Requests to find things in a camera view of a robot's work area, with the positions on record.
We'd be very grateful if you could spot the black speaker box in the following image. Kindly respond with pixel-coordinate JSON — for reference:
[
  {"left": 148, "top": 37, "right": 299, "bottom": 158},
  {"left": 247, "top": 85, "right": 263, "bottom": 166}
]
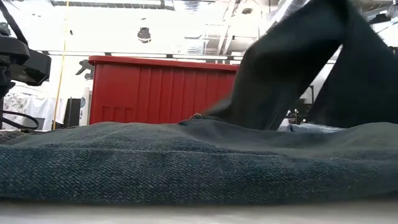
[{"left": 63, "top": 98, "right": 82, "bottom": 129}]

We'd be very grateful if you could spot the LED light bar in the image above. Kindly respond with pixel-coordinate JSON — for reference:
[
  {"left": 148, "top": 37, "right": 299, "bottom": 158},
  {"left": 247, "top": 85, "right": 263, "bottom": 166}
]
[{"left": 36, "top": 49, "right": 247, "bottom": 63}]

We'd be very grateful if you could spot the black overhead camera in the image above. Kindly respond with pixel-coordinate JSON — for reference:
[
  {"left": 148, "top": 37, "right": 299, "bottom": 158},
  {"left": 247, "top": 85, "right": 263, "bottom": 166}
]
[{"left": 137, "top": 27, "right": 153, "bottom": 44}]

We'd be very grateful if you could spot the dark teal garment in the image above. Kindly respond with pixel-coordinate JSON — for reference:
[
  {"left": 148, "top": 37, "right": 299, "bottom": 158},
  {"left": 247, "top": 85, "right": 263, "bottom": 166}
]
[{"left": 0, "top": 0, "right": 398, "bottom": 207}]

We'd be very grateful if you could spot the red plastic bin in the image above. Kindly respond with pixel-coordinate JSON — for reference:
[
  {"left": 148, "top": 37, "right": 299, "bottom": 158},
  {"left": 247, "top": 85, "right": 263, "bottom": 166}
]
[{"left": 88, "top": 55, "right": 241, "bottom": 126}]

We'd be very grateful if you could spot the yellow cable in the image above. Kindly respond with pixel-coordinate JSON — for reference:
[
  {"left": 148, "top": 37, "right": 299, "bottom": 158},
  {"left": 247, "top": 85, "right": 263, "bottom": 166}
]
[{"left": 52, "top": 0, "right": 70, "bottom": 131}]

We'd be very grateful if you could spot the white hanging cloth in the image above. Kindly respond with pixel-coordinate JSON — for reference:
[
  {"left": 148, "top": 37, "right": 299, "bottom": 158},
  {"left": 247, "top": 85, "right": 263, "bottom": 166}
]
[{"left": 2, "top": 92, "right": 68, "bottom": 131}]

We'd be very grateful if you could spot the clear spray bottle grey trigger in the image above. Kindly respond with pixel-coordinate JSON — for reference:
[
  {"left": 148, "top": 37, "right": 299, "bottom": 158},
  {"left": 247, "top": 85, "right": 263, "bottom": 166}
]
[{"left": 75, "top": 58, "right": 95, "bottom": 127}]

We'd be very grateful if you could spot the black cable loop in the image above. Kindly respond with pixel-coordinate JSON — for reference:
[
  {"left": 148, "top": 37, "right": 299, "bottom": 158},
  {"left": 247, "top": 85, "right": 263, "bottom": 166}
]
[{"left": 1, "top": 110, "right": 40, "bottom": 131}]

